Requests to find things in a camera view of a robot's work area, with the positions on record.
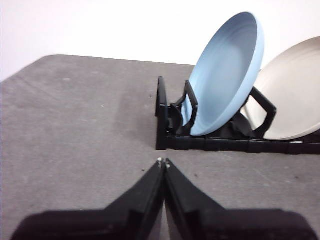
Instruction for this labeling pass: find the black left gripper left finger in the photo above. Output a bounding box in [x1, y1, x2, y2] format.
[9, 157, 165, 240]

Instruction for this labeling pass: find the cream white plate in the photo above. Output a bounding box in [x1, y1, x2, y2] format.
[243, 36, 320, 141]

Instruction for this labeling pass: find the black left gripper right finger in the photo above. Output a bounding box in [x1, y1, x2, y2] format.
[164, 158, 317, 240]

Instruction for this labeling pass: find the light blue plate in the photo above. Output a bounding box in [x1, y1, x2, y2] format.
[187, 11, 265, 137]

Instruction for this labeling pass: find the black plate rack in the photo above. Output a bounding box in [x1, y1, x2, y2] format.
[155, 76, 320, 156]

